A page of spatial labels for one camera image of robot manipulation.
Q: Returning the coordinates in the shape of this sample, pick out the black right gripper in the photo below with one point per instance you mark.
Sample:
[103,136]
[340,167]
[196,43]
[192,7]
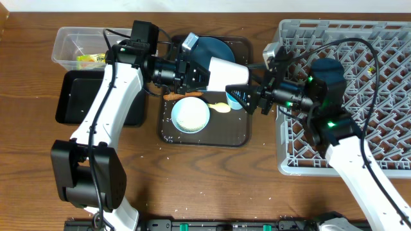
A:
[266,92]

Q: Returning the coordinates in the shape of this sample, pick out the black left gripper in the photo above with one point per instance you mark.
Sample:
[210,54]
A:
[185,74]

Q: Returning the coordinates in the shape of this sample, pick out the pink cup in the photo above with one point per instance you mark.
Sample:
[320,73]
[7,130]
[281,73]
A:
[223,73]

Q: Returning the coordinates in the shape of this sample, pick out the green yellow snack wrapper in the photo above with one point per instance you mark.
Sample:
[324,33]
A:
[97,58]

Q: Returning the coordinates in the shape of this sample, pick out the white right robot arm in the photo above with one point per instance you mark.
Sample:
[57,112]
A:
[331,129]

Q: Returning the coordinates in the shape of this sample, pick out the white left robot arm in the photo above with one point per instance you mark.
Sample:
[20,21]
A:
[87,169]

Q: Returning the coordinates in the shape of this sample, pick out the grey dishwasher rack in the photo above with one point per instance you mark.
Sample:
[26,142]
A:
[376,60]

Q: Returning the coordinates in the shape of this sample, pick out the light blue cup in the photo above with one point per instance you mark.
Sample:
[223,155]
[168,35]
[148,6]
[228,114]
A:
[234,104]

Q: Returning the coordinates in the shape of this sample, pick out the yellow spoon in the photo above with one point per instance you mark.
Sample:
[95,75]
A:
[220,107]

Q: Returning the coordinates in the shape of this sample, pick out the dark blue plate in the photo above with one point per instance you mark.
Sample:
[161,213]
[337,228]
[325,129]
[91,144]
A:
[208,47]

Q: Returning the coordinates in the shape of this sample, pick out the orange carrot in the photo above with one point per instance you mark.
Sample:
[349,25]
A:
[173,96]

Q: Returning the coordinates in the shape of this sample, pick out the light blue rice bowl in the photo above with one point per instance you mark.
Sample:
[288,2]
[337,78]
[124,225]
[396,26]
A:
[190,115]

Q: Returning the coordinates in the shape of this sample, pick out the black rectangular bin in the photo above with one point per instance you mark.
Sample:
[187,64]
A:
[79,89]

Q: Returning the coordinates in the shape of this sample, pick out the clear plastic bin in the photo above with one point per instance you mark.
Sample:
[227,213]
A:
[72,42]

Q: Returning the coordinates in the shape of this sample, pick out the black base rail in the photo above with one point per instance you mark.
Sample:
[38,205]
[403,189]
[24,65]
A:
[334,223]

